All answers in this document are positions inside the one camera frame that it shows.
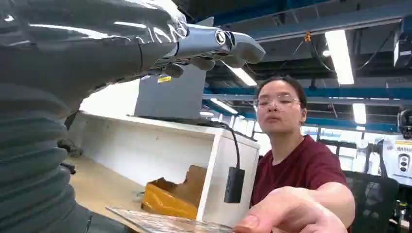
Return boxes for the clear-rimmed glasses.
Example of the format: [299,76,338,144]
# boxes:
[253,94,302,109]

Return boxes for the patterned card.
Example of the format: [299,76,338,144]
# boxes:
[105,206,235,233]

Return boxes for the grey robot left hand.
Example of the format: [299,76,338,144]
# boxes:
[0,0,267,120]

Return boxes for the black mesh office chair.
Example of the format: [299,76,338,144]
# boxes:
[342,170,400,233]

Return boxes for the person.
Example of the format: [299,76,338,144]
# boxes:
[249,75,356,233]

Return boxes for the white humanoid robot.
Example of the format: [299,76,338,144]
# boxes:
[381,109,412,187]

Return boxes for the black power adapter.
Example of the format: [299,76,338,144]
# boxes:
[223,166,245,204]

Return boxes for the black ceiling-mounted box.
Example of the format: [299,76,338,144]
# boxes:
[393,30,412,69]

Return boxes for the white open shelf box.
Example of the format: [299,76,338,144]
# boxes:
[68,111,261,228]

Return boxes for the yellow brown card box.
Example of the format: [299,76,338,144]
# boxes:
[141,165,208,220]

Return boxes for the long ceiling light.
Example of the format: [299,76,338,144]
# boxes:
[324,29,355,85]
[352,102,367,125]
[210,98,239,115]
[223,62,258,87]

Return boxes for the person's left hand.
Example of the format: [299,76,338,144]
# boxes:
[233,186,348,233]

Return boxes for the black power cable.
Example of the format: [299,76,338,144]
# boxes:
[180,118,242,170]

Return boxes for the ribbed grey left arm sleeve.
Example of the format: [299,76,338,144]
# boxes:
[0,83,130,233]

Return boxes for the grey laptop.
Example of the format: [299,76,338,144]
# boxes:
[134,17,215,120]

